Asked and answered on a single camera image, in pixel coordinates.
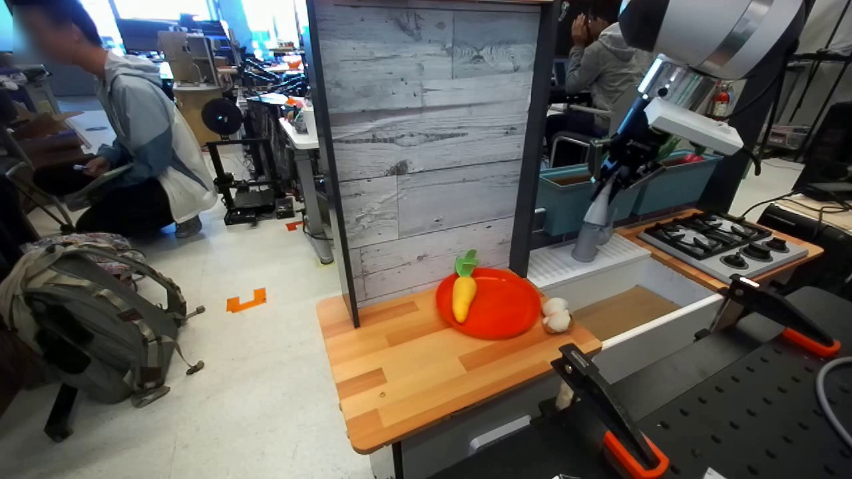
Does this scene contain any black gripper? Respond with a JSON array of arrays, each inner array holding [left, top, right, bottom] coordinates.
[[596, 95, 668, 193]]

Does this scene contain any grey toy tap faucet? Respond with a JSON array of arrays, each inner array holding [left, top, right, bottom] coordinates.
[[572, 184, 618, 264]]

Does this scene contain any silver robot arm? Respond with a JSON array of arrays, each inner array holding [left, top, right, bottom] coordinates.
[[596, 0, 811, 193]]

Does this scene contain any seated person grey hoodie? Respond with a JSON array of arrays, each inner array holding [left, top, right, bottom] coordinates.
[[566, 0, 650, 136]]

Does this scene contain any blue planter bin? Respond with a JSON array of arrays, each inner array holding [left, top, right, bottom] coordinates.
[[534, 157, 721, 237]]

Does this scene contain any red fire extinguisher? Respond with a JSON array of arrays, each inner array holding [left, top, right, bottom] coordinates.
[[712, 81, 733, 120]]

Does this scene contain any black toy stove top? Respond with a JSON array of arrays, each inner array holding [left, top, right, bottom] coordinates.
[[643, 212, 808, 282]]

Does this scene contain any white toy sink basin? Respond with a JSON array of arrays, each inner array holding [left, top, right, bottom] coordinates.
[[527, 237, 721, 379]]

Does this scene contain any black orange clamp far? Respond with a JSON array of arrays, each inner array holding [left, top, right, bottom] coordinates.
[[712, 274, 843, 358]]

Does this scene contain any black orange clamp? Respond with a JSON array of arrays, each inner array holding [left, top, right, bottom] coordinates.
[[712, 274, 843, 358], [552, 342, 672, 479]]

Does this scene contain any white plush garlic toy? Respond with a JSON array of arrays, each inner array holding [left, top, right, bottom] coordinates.
[[543, 298, 572, 331]]

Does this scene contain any red round plate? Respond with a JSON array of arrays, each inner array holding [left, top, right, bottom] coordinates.
[[434, 265, 542, 339]]

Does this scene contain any grey wood backdrop panel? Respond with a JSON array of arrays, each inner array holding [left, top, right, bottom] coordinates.
[[310, 0, 558, 319]]

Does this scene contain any plush yellow carrot toy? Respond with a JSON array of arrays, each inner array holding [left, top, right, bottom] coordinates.
[[453, 249, 480, 321]]

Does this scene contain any black perforated mounting board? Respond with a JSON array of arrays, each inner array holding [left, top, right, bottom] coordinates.
[[437, 287, 852, 479]]

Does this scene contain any black orange clamp near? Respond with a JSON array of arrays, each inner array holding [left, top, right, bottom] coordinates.
[[552, 342, 672, 479]]

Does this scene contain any black stand with wheel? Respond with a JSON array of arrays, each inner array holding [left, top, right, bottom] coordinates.
[[202, 95, 293, 226]]

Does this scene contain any crouching person grey jacket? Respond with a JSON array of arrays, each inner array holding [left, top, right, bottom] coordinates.
[[70, 0, 216, 240]]

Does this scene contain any grey backpack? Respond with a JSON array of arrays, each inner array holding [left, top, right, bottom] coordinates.
[[0, 233, 192, 407]]

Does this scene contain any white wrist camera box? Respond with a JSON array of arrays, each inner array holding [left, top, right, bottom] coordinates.
[[646, 99, 743, 153]]

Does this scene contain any white cable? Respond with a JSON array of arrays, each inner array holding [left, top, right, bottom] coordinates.
[[815, 353, 852, 426]]

